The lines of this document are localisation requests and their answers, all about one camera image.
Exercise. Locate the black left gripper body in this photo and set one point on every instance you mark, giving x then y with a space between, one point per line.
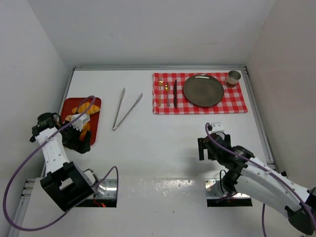
74 138

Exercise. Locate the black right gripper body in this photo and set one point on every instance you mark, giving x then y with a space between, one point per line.
206 148

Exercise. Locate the silver metal tongs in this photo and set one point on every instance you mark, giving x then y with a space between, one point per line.
122 113

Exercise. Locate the round sugar-topped bread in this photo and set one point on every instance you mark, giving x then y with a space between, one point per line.
86 126

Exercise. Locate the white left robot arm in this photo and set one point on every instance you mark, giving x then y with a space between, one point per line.
64 181

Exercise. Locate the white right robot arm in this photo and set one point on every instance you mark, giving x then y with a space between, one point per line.
246 174

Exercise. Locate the golden croissant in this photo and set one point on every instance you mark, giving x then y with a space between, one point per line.
93 109

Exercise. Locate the red plastic tray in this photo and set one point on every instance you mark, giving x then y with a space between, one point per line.
68 106

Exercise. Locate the dark round plate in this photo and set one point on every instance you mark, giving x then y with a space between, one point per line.
203 90

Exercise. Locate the red white checkered cloth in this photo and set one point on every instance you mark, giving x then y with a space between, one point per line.
232 102

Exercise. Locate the black knife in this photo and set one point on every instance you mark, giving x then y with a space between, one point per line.
175 94

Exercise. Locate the iridescent gold spoon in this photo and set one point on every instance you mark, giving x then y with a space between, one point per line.
167 89

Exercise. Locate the metal cup brown base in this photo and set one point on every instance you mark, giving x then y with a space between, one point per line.
232 78

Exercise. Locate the gold fork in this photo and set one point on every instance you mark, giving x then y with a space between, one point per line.
160 84

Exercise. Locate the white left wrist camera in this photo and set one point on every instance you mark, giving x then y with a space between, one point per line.
79 120

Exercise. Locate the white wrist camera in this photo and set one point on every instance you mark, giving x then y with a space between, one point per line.
79 120
216 127

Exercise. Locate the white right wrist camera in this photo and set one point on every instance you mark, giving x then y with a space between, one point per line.
216 127

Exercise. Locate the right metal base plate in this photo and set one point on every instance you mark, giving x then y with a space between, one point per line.
214 192

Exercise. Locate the metal base plate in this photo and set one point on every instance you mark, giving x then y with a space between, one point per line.
214 192
106 191

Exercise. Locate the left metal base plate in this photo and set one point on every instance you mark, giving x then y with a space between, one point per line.
106 191

